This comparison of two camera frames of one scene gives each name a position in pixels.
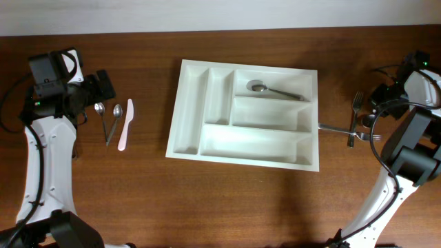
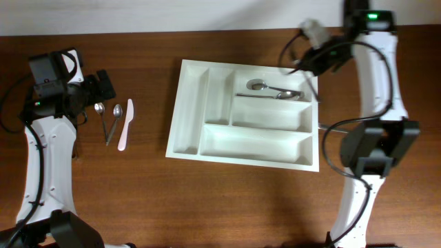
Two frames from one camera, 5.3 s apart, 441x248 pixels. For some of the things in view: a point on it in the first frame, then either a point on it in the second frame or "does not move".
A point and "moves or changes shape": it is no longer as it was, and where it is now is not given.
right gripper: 396,114 to 315,67
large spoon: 367,120 moves or changes shape
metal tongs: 74,153 does not move
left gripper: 92,82 does not move
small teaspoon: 99,108 does not move
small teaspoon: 117,112 does not move
